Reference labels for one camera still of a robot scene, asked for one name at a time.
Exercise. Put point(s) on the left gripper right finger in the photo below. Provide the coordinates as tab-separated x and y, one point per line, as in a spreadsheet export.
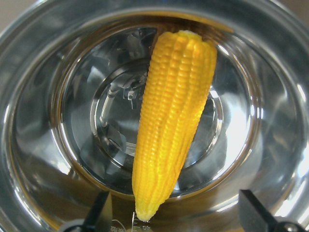
254	217

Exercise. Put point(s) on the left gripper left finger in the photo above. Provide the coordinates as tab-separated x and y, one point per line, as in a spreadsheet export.
97	219

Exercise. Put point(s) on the yellow corn cob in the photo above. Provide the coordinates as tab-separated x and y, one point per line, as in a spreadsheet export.
179	78

